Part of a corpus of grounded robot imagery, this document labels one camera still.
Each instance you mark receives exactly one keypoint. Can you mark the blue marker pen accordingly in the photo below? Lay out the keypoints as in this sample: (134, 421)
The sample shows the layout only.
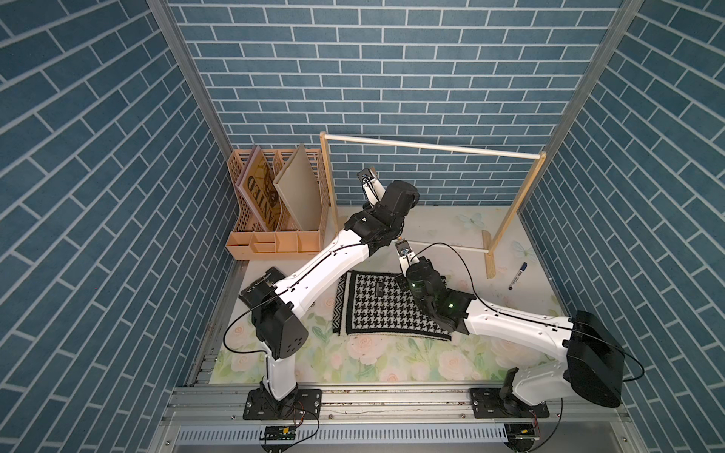
(518, 275)

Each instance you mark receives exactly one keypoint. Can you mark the left green circuit board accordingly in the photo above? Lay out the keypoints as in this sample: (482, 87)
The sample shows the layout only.
(285, 434)

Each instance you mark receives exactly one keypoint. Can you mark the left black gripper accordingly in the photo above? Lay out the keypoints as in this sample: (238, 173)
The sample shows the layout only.
(406, 209)

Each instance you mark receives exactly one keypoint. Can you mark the black paperback book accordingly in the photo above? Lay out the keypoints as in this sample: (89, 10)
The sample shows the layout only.
(262, 289)

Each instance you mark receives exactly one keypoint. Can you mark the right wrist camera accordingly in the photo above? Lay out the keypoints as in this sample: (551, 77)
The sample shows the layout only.
(405, 256)

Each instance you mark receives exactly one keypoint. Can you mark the wooden clothes rack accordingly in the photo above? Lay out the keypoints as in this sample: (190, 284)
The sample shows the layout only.
(490, 242)

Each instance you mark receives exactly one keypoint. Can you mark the black white houndstooth scarf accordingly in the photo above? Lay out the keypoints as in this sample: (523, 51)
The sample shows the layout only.
(374, 303)

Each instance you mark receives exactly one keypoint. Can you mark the brown wanted poster book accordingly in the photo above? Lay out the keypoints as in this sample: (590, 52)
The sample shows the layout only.
(256, 186)

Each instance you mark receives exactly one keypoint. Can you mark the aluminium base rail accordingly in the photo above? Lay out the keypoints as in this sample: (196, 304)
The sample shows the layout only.
(385, 418)

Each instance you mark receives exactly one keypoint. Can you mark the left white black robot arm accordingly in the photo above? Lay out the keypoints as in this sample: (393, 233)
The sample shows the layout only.
(278, 303)

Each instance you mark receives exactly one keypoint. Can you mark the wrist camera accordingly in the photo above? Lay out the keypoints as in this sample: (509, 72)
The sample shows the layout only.
(405, 256)
(373, 189)

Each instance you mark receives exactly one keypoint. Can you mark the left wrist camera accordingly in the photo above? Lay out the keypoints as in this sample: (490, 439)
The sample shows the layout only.
(373, 189)

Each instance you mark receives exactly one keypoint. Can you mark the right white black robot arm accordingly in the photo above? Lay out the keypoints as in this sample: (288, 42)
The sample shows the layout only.
(587, 360)

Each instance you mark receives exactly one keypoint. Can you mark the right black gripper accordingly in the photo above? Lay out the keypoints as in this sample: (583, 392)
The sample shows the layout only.
(428, 265)

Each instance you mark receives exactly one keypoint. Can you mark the right small circuit board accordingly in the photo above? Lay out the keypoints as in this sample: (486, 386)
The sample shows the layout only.
(521, 432)

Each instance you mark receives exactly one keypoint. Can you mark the beige grey folder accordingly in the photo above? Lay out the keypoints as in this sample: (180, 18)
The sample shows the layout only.
(298, 188)

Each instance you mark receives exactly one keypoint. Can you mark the pink plastic file organizer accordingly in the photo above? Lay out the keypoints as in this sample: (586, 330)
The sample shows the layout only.
(248, 241)

